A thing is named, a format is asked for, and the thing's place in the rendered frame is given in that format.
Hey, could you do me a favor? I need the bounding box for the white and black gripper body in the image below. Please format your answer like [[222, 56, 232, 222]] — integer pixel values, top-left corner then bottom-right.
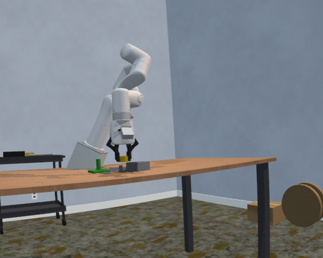
[[110, 119, 135, 145]]

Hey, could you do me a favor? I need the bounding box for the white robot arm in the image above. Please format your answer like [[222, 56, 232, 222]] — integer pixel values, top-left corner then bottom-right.
[[83, 44, 151, 152]]

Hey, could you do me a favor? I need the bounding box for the yellow round nut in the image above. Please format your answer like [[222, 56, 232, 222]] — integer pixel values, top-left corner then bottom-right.
[[120, 156, 128, 162]]

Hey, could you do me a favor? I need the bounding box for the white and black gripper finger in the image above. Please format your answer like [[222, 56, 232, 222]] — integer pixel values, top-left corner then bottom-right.
[[126, 139, 138, 161], [106, 137, 120, 162]]

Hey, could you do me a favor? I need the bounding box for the green square plate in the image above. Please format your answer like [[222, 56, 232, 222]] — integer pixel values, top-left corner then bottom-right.
[[88, 159, 110, 173]]

